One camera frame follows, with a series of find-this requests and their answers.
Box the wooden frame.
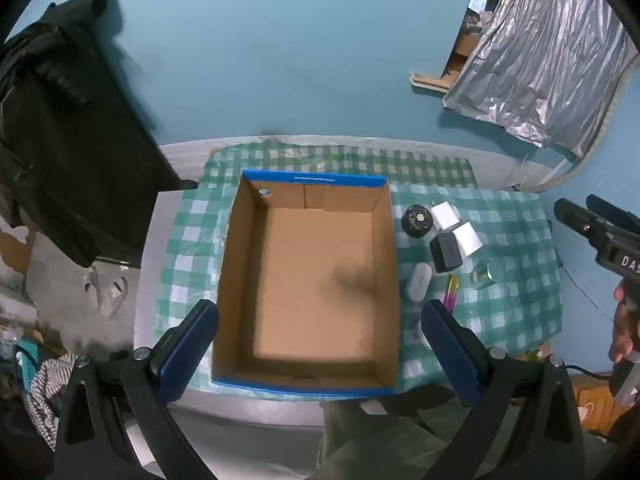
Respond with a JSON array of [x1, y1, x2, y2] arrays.
[[410, 35, 481, 94]]

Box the pink and yellow lighter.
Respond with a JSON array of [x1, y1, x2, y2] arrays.
[[443, 274, 460, 311]]

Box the person's right hand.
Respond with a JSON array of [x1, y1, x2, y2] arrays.
[[608, 280, 640, 364]]

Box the striped cloth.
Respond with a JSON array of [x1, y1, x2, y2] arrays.
[[30, 352, 78, 453]]

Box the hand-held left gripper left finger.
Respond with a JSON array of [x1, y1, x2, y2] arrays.
[[52, 299, 221, 480]]

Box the small round lidded jar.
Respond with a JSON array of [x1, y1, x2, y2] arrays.
[[470, 259, 507, 288]]

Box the silver foil sheet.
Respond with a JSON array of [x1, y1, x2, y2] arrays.
[[442, 0, 640, 161]]

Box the blue-rimmed cardboard box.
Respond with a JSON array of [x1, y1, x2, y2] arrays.
[[210, 170, 401, 397]]

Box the teal cardboard box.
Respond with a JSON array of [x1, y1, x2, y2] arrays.
[[14, 344, 38, 376]]

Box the black cloth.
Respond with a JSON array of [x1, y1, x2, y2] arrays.
[[0, 0, 198, 268]]

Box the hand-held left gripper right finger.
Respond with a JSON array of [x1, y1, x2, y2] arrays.
[[421, 300, 586, 480]]

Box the white power adapter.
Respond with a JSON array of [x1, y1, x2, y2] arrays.
[[450, 222, 484, 258], [430, 202, 457, 231]]

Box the black power adapter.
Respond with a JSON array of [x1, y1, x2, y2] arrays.
[[429, 232, 463, 275]]

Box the green checked tablecloth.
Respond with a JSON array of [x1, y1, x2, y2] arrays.
[[155, 140, 563, 401]]

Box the white oval case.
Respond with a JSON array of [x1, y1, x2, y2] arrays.
[[403, 262, 433, 302]]

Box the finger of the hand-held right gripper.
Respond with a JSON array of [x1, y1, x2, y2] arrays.
[[553, 198, 608, 248], [586, 193, 640, 239]]

